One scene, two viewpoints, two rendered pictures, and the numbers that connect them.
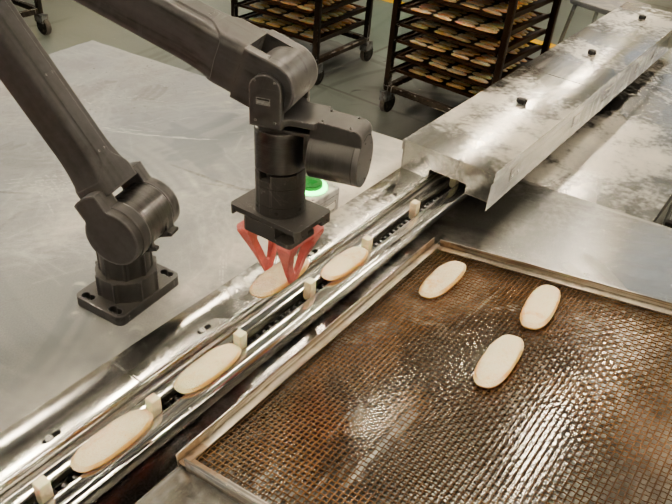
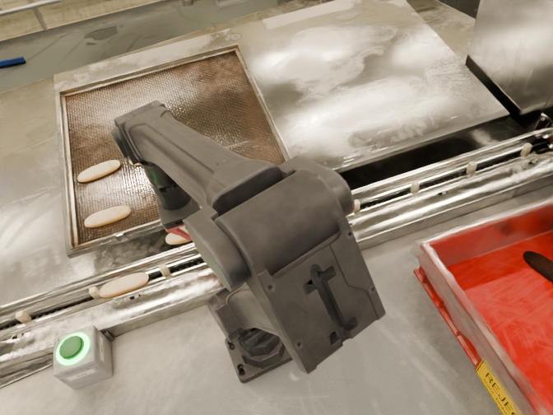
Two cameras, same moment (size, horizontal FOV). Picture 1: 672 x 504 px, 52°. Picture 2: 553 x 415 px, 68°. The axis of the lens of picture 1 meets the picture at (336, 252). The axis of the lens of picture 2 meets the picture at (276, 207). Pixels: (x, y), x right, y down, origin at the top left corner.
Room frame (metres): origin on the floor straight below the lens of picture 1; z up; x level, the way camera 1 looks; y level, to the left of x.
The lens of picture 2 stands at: (0.92, 0.56, 1.53)
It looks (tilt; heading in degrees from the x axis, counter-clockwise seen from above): 48 degrees down; 226
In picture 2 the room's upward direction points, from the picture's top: 10 degrees counter-clockwise
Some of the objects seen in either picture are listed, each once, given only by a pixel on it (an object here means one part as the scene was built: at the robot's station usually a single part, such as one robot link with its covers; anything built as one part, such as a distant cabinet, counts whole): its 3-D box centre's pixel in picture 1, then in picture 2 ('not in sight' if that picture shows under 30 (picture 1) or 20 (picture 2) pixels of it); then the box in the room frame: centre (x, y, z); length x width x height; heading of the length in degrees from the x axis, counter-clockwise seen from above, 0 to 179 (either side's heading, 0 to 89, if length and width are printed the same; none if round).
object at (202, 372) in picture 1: (208, 366); not in sight; (0.59, 0.14, 0.86); 0.10 x 0.04 x 0.01; 146
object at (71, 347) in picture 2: (310, 185); (72, 347); (0.96, 0.05, 0.90); 0.04 x 0.04 x 0.02
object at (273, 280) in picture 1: (280, 274); (190, 230); (0.68, 0.07, 0.93); 0.10 x 0.04 x 0.01; 147
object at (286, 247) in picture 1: (284, 245); not in sight; (0.68, 0.06, 0.98); 0.07 x 0.07 x 0.09; 57
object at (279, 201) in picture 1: (280, 192); (172, 190); (0.68, 0.07, 1.05); 0.10 x 0.07 x 0.07; 57
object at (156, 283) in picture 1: (126, 270); (260, 338); (0.75, 0.29, 0.86); 0.12 x 0.09 x 0.08; 152
